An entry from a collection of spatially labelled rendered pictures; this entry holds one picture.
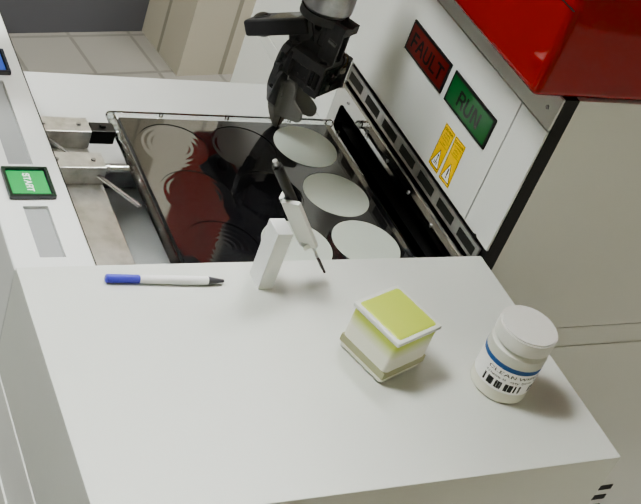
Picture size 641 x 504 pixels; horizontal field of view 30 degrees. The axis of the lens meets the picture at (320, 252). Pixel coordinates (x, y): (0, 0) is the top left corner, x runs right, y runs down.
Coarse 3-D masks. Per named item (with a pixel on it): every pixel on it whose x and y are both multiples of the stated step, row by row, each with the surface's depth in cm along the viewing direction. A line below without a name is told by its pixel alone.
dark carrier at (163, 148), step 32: (128, 128) 171; (160, 128) 173; (192, 128) 176; (224, 128) 179; (256, 128) 181; (320, 128) 187; (160, 160) 167; (192, 160) 170; (224, 160) 172; (256, 160) 175; (288, 160) 177; (160, 192) 162; (192, 192) 164; (224, 192) 166; (256, 192) 169; (192, 224) 158; (224, 224) 161; (256, 224) 163; (320, 224) 167; (384, 224) 172; (192, 256) 153; (224, 256) 156
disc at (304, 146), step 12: (276, 132) 182; (288, 132) 183; (300, 132) 184; (312, 132) 185; (276, 144) 179; (288, 144) 181; (300, 144) 182; (312, 144) 183; (324, 144) 184; (288, 156) 178; (300, 156) 179; (312, 156) 180; (324, 156) 181; (336, 156) 182
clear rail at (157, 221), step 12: (108, 120) 171; (120, 132) 169; (120, 144) 167; (132, 156) 165; (132, 168) 164; (144, 180) 162; (144, 192) 160; (144, 204) 159; (156, 216) 157; (156, 228) 156; (168, 240) 154; (168, 252) 153
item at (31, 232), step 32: (0, 32) 168; (0, 96) 157; (0, 128) 152; (32, 128) 153; (0, 160) 146; (32, 160) 148; (0, 192) 142; (64, 192) 145; (0, 224) 137; (32, 224) 140; (64, 224) 141; (0, 256) 138; (32, 256) 135; (64, 256) 137; (0, 288) 138; (0, 320) 138
